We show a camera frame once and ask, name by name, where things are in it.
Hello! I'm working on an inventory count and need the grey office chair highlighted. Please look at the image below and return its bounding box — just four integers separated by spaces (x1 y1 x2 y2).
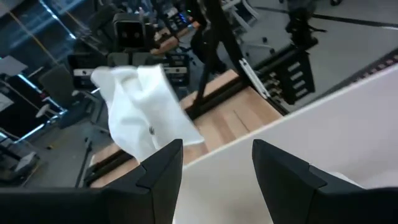
35 63 102 130

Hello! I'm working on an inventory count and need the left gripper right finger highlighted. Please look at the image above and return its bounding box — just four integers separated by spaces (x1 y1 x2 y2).
252 139 398 224

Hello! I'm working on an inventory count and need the black stand leg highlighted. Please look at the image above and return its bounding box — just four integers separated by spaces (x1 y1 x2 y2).
74 138 93 189

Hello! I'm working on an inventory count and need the black drawer cabinet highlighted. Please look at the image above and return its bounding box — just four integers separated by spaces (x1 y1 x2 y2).
253 45 317 106

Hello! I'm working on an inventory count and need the white plastic storage bin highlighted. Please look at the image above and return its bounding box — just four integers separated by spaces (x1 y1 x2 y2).
172 63 398 224

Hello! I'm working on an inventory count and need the black mat with hazard stripes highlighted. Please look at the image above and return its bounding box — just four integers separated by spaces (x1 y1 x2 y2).
323 46 398 93

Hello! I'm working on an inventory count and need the black tripod stand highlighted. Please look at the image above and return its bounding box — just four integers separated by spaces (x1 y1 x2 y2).
284 0 328 47

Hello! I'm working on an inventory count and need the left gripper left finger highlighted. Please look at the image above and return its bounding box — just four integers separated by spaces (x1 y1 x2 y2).
0 139 183 224

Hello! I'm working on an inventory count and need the wooden table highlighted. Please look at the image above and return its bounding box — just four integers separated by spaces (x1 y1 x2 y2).
150 21 200 56

